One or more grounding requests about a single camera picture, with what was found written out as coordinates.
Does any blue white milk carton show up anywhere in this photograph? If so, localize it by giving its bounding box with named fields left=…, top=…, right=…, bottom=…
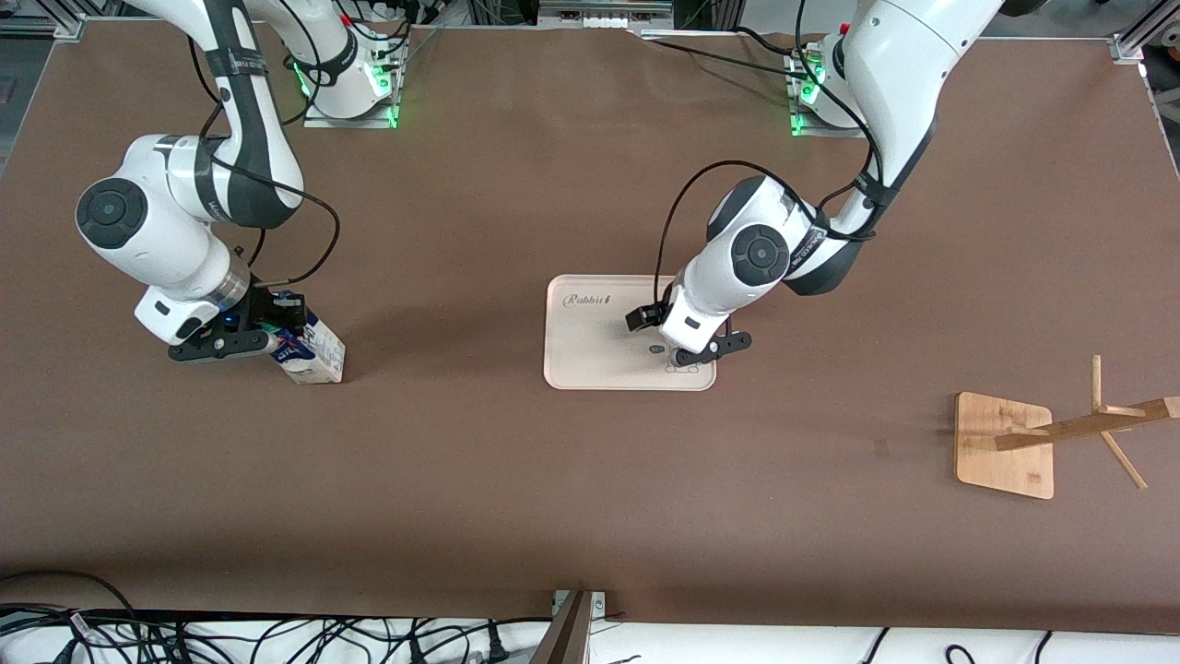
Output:
left=267, top=309, right=348, bottom=385

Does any wooden cup rack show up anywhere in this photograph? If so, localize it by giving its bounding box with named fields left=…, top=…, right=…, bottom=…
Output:
left=955, top=355, right=1180, bottom=501

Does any beige rabbit print tray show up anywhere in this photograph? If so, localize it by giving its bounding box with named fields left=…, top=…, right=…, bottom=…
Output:
left=543, top=274, right=717, bottom=392

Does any brown table cover sheet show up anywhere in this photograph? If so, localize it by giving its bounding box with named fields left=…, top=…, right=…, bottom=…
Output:
left=0, top=18, right=1180, bottom=637

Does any grey equipment box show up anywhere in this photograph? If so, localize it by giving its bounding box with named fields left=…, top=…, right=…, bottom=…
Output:
left=537, top=0, right=676, bottom=29

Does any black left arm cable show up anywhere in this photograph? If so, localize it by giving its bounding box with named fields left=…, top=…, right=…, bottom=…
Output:
left=656, top=0, right=891, bottom=319

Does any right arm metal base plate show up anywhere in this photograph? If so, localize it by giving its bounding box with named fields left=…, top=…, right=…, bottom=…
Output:
left=302, top=100, right=401, bottom=129

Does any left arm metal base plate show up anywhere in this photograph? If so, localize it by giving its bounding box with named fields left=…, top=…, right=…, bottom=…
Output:
left=790, top=109, right=869, bottom=139

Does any thin black table cable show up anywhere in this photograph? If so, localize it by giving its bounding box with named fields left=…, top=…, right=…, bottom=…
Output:
left=645, top=37, right=803, bottom=80

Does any dark metal post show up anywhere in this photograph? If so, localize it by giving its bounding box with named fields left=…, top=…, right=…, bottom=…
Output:
left=530, top=590, right=596, bottom=664

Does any aluminium frame profile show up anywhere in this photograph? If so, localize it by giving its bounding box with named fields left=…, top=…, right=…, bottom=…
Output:
left=0, top=13, right=86, bottom=41
left=1110, top=0, right=1180, bottom=65

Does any black power plug cable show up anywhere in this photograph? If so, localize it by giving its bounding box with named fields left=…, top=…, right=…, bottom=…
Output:
left=406, top=620, right=513, bottom=664

